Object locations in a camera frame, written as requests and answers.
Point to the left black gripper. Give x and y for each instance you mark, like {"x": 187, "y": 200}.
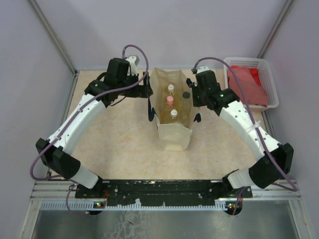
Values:
{"x": 144, "y": 91}

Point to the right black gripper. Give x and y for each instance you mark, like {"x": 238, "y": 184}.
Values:
{"x": 196, "y": 103}

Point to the clear bottle black cap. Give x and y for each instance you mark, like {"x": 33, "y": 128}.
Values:
{"x": 185, "y": 104}

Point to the yellow liquid bottle white cap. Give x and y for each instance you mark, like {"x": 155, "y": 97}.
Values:
{"x": 170, "y": 90}

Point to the beige canvas bag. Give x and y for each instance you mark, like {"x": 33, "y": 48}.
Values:
{"x": 171, "y": 136}

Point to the pink cap orange bottle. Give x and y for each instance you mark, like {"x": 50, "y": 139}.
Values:
{"x": 171, "y": 103}

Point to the amber bottle white cap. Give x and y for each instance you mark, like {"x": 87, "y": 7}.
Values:
{"x": 172, "y": 116}

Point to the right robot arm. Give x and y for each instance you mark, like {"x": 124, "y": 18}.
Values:
{"x": 273, "y": 159}

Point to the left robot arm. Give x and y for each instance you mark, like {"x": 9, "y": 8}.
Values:
{"x": 120, "y": 79}

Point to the pink red cloth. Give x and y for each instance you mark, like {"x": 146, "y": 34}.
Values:
{"x": 250, "y": 83}

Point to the white plastic basket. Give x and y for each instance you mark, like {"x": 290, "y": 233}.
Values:
{"x": 265, "y": 77}

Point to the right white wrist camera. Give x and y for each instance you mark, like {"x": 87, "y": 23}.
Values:
{"x": 200, "y": 69}

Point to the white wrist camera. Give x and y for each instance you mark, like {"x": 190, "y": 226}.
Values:
{"x": 133, "y": 61}
{"x": 200, "y": 69}

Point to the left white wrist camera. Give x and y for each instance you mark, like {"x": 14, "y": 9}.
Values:
{"x": 133, "y": 61}

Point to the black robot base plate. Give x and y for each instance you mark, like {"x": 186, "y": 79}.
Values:
{"x": 164, "y": 195}

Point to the aluminium rail frame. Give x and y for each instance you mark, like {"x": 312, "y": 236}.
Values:
{"x": 59, "y": 194}

